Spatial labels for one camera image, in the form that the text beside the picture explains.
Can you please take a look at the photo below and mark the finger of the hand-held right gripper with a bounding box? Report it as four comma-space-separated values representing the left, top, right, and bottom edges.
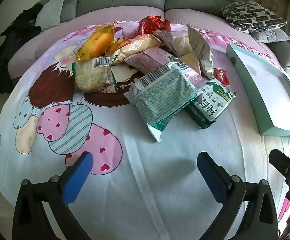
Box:
268, 149, 290, 183

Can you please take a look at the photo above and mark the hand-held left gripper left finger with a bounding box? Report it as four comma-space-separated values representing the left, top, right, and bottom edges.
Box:
12, 151, 94, 240

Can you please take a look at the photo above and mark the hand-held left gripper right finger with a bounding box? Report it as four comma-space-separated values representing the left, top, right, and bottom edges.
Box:
197, 151, 279, 240

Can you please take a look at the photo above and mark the green biscuit packet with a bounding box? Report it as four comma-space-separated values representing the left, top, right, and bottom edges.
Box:
185, 79, 236, 130

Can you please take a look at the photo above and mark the teal box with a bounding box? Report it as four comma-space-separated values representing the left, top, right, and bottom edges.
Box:
226, 43, 290, 138

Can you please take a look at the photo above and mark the large green and white packet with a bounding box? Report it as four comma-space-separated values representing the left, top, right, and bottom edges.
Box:
124, 62, 203, 143

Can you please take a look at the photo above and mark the small red packet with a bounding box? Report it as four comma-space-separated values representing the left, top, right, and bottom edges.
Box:
213, 68, 229, 85

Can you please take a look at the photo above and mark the green rice cracker packet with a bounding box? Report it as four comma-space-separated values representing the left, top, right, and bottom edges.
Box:
71, 56, 118, 94

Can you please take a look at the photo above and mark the silver white packet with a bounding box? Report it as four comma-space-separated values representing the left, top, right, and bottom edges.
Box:
187, 25, 215, 79

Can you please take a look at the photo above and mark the mauve snack packet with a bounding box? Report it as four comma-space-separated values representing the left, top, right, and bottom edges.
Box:
125, 47, 183, 75

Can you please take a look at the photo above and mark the yellow cake packet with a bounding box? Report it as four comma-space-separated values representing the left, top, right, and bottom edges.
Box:
76, 22, 117, 62

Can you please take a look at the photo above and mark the clear yellow bread packet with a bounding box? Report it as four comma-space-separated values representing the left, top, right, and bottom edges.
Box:
154, 30, 193, 55

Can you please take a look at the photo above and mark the cream bread packet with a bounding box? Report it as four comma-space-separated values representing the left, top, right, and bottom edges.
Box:
109, 34, 162, 64

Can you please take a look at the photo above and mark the red snack packet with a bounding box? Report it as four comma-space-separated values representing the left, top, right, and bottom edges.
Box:
136, 16, 171, 34

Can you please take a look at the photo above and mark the printed cartoon blanket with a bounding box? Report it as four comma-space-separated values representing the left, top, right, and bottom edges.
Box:
0, 20, 290, 240

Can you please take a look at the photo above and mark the black clothing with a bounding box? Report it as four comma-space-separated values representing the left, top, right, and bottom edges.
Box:
0, 4, 44, 94

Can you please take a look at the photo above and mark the black and white patterned pillow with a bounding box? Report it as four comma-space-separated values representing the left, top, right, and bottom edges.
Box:
220, 1, 288, 34

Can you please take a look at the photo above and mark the pale grey pillow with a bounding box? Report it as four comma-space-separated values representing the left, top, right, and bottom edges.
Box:
35, 0, 67, 32

